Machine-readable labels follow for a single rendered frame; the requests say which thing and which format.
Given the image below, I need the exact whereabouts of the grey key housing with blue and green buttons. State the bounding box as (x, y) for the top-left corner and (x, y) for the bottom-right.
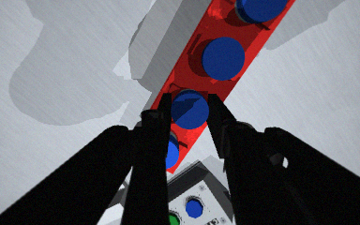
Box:
(167, 161), (233, 225)

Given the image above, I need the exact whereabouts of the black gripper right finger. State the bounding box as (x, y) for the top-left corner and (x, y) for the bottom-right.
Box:
(206, 94), (360, 225)

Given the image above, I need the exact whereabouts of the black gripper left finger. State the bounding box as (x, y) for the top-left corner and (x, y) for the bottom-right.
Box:
(0, 93), (172, 225)

